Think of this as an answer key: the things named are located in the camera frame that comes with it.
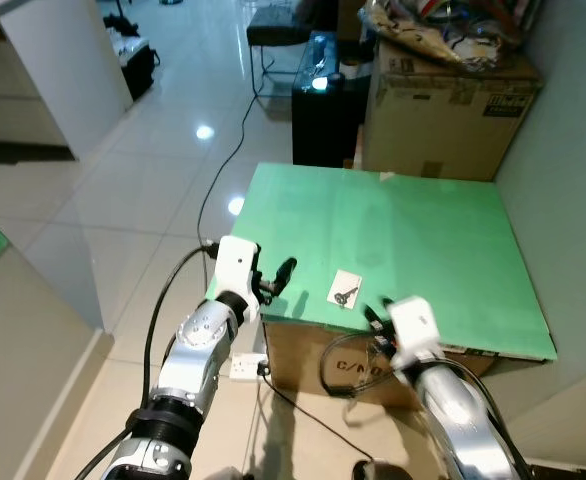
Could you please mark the black keys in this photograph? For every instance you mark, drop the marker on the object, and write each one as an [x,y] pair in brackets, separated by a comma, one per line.
[345,295]

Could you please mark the white key card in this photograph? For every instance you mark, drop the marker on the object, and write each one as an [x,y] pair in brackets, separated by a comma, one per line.
[351,279]

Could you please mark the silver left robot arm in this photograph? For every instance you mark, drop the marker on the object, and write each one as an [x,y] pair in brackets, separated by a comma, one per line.
[198,350]

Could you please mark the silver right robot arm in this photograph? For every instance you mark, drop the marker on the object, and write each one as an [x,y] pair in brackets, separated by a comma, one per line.
[453,410]

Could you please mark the low brown cardboard box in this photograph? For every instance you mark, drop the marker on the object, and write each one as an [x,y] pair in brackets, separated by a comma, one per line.
[293,355]

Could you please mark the white power socket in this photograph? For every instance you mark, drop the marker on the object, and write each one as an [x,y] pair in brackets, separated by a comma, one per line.
[245,368]

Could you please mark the green board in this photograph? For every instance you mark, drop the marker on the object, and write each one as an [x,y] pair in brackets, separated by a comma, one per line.
[423,240]

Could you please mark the dark robot foot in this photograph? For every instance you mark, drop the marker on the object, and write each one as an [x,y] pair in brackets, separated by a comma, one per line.
[378,472]

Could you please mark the black speaker cabinet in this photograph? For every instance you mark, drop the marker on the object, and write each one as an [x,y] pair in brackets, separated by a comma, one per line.
[323,130]

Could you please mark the large brown cardboard box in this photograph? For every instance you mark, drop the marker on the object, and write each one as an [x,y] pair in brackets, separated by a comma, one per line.
[443,120]

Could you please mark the black bag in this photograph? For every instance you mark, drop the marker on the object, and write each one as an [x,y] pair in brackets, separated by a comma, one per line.
[143,75]

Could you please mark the bluish clear plastic pack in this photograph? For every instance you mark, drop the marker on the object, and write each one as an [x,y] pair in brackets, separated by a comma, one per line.
[325,52]

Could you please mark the black stool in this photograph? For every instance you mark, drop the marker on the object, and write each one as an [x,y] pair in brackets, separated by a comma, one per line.
[273,32]

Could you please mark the clear plastic bag of items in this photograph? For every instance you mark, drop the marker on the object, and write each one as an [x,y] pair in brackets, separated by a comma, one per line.
[443,35]

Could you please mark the beige kitchen cabinet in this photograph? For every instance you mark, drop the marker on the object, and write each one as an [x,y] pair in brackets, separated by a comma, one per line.
[3,100]

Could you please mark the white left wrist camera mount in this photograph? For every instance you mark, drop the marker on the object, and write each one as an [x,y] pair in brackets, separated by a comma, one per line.
[235,262]

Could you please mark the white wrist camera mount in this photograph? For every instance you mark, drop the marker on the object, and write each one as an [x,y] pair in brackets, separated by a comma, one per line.
[413,325]
[235,262]

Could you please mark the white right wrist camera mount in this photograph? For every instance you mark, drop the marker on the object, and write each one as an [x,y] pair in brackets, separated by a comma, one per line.
[413,325]

